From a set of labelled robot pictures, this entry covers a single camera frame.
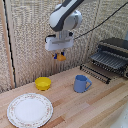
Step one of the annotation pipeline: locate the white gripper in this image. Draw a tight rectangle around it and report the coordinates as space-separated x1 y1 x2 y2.
44 33 75 60

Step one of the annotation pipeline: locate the small brown bread loaf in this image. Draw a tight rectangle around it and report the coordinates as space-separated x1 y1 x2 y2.
56 54 67 63

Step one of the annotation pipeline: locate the yellow bowl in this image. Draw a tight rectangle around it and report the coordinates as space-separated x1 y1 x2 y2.
34 76 53 92

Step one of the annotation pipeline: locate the blue mug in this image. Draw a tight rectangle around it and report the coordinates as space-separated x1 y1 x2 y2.
73 74 93 94

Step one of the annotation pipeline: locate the black oven rack tray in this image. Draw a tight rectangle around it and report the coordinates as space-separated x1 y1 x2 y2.
79 63 112 85

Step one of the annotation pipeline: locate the white floral rim plate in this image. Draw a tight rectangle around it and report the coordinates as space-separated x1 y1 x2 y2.
6 92 54 128

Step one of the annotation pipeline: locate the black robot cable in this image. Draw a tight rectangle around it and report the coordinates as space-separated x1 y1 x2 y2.
73 1 128 41

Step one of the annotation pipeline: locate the black wire dish rack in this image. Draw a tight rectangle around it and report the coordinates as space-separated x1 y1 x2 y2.
89 36 128 79

